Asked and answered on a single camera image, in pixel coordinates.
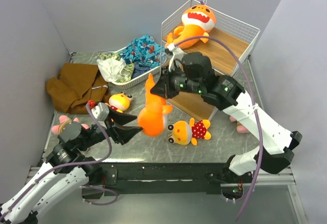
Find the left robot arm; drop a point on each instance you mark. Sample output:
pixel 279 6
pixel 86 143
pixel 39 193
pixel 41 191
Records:
pixel 66 168

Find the white wire wooden shelf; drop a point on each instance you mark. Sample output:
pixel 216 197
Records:
pixel 239 36

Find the pink frog plush right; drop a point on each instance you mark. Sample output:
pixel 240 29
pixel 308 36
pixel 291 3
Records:
pixel 240 127

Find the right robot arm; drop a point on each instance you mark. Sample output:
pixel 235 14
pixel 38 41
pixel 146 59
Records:
pixel 193 73

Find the pink frog plush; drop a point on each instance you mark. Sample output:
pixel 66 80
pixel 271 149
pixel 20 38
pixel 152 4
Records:
pixel 240 127
pixel 71 133

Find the large orange shark plush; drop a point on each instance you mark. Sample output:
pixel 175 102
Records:
pixel 198 20

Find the blue patterned cloth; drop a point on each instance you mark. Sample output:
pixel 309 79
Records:
pixel 144 53

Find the brown garment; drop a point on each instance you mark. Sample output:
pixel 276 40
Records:
pixel 75 85

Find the white green cloth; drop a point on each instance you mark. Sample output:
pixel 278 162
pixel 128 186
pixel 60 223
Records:
pixel 113 68

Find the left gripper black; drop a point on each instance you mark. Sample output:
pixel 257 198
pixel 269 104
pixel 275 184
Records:
pixel 121 134

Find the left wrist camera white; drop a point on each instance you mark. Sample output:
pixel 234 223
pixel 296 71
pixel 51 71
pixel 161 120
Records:
pixel 99 110

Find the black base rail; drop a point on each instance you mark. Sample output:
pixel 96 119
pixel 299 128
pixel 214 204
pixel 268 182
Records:
pixel 156 178

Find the white laundry basket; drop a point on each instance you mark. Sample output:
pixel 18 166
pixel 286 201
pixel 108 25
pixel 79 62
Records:
pixel 143 77

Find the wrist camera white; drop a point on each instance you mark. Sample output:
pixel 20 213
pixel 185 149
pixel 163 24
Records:
pixel 99 110
pixel 176 55

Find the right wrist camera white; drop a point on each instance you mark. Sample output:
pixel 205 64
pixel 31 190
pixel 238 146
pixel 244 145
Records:
pixel 176 55

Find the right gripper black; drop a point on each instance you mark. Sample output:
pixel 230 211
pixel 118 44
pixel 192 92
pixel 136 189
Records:
pixel 163 86

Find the pink frog plush left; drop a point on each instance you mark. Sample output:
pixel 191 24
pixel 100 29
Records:
pixel 71 133

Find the yellow frog plush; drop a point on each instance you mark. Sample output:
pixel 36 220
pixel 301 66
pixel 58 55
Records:
pixel 119 102
pixel 183 132

